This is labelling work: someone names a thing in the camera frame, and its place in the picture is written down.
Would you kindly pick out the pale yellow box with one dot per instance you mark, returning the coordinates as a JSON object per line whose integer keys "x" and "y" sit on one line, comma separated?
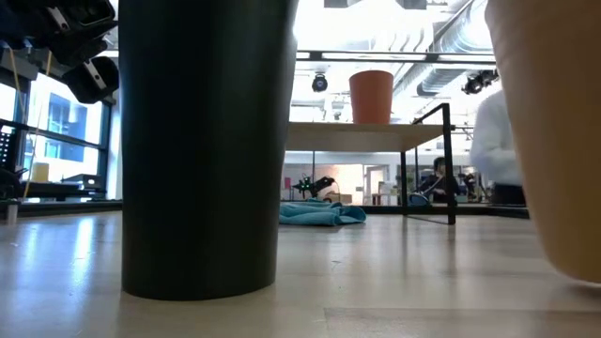
{"x": 40, "y": 172}

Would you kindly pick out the wooden shelf with black legs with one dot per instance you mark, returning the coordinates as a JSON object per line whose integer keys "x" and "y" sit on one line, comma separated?
{"x": 357, "y": 137}

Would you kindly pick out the black overhead mounted device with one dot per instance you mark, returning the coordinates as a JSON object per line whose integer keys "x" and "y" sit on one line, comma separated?
{"x": 478, "y": 82}

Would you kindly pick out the small red cup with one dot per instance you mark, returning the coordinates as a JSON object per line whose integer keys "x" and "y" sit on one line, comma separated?
{"x": 371, "y": 98}

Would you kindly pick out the medium black cup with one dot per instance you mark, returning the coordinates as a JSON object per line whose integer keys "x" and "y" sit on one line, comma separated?
{"x": 202, "y": 150}

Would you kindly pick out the person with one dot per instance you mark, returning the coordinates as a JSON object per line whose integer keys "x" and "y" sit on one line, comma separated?
{"x": 495, "y": 141}
{"x": 439, "y": 183}

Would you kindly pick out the black round hanging camera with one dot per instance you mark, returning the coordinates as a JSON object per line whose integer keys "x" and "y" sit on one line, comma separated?
{"x": 319, "y": 83}

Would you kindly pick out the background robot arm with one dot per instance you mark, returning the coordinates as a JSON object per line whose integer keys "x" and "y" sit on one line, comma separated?
{"x": 313, "y": 184}

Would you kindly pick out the large yellow cup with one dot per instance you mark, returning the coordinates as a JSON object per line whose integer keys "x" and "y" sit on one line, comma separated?
{"x": 563, "y": 141}

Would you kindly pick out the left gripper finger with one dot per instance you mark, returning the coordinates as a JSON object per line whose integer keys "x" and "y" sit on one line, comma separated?
{"x": 80, "y": 33}
{"x": 91, "y": 80}

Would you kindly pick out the flat black device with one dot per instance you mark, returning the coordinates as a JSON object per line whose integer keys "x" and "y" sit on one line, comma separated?
{"x": 82, "y": 180}

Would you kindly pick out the silver ventilation duct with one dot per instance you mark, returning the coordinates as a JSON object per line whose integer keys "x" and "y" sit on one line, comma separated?
{"x": 451, "y": 37}

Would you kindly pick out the black metal table frame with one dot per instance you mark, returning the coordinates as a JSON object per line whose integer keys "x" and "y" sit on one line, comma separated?
{"x": 66, "y": 208}

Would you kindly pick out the blue cloth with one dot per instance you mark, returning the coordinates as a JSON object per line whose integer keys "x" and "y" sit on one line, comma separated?
{"x": 319, "y": 213}

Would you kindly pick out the black panel with lights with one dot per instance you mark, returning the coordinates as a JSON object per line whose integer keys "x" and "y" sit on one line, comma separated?
{"x": 5, "y": 148}

